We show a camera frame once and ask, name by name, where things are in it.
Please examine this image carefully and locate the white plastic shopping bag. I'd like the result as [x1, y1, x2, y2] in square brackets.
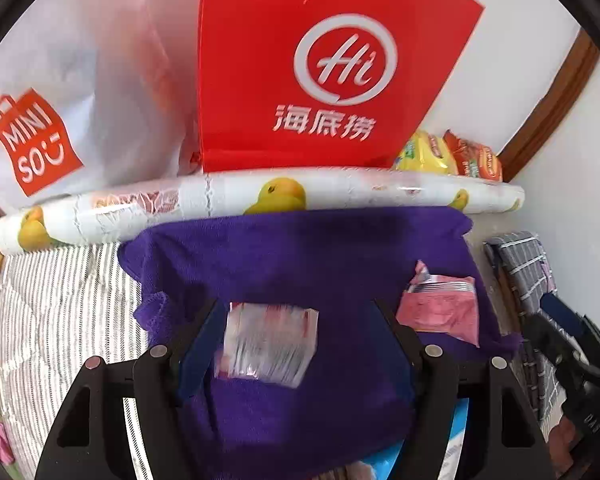
[0, 0, 206, 198]

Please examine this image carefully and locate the purple towel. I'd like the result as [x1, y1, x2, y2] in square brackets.
[117, 207, 523, 480]

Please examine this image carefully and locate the grey plaid cloth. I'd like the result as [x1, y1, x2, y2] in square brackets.
[482, 230, 581, 436]

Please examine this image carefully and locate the red paper bag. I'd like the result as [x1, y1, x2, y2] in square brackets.
[196, 0, 486, 176]

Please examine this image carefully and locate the brown wooden frame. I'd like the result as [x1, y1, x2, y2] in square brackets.
[495, 27, 600, 181]

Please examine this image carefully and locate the pink snack packet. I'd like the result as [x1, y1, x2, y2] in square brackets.
[395, 260, 481, 348]

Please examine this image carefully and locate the yellow snack bag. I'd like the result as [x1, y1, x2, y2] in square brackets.
[391, 130, 458, 177]

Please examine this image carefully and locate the blue tissue pack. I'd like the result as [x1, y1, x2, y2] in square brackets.
[360, 397, 471, 480]

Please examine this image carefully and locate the red snack bag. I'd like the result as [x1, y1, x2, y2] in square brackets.
[442, 129, 503, 182]

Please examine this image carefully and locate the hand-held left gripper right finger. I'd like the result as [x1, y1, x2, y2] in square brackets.
[372, 297, 556, 480]

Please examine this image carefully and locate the red white snack packet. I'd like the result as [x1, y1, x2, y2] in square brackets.
[214, 301, 320, 389]

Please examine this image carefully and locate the duck print paper roll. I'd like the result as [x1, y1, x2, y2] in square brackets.
[0, 167, 526, 263]

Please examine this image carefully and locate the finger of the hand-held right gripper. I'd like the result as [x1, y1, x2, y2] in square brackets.
[522, 314, 588, 386]
[539, 291, 600, 361]

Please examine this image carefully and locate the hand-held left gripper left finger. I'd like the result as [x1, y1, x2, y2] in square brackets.
[37, 297, 231, 480]

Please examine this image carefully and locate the striped bed sheet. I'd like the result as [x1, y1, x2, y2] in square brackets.
[0, 232, 566, 480]

